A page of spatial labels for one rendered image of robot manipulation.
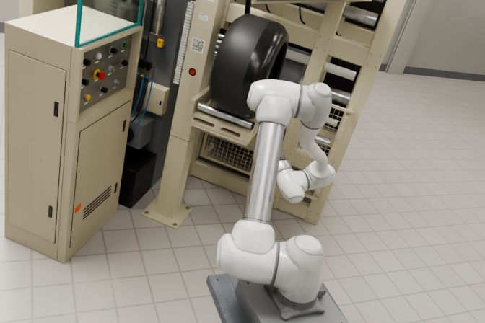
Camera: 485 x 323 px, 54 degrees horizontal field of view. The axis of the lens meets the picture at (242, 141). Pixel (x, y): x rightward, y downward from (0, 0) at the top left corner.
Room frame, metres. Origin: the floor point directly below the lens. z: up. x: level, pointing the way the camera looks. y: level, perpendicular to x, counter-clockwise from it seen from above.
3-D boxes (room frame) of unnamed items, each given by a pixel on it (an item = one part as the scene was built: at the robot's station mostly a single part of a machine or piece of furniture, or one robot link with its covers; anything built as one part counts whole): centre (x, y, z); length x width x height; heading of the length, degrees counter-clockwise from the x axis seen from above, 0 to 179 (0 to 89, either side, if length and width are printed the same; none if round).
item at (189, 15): (2.57, 0.46, 1.19); 0.05 x 0.04 x 0.48; 169
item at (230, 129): (2.42, 0.14, 0.83); 0.36 x 0.09 x 0.06; 79
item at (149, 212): (2.58, 0.37, 0.01); 0.27 x 0.27 x 0.02; 79
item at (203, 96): (2.59, 0.29, 0.90); 0.40 x 0.03 x 0.10; 169
